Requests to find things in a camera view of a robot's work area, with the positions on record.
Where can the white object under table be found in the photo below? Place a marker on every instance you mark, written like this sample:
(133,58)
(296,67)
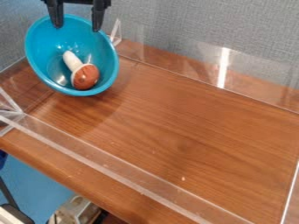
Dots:
(76,211)

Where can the clear acrylic table barrier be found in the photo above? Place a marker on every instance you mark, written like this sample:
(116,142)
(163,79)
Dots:
(189,142)

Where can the black frame lower left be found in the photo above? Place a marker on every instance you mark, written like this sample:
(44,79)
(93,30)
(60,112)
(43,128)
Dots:
(10,214)

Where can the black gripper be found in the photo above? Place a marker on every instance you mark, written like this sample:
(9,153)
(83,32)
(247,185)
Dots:
(55,10)

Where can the blue plastic bowl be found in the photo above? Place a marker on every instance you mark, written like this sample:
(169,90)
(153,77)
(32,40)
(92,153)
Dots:
(45,43)

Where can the toy mushroom brown cap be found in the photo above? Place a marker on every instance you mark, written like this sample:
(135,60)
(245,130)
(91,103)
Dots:
(84,73)

